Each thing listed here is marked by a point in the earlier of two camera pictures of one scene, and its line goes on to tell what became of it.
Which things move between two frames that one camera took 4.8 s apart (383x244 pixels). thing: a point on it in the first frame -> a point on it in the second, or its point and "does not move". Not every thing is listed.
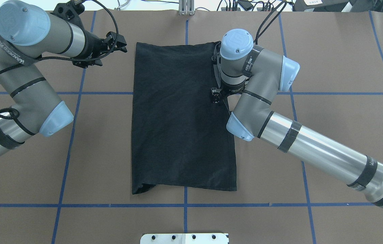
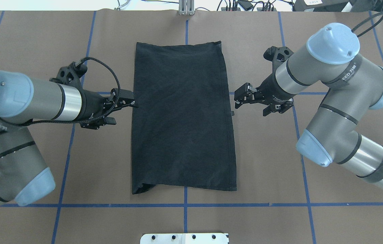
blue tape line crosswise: (174, 204) does not move
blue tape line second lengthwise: (294, 114) does not move
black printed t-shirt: (179, 138) does not move
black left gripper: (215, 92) -> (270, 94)
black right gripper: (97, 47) -> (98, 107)
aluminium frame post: (186, 7) does not move
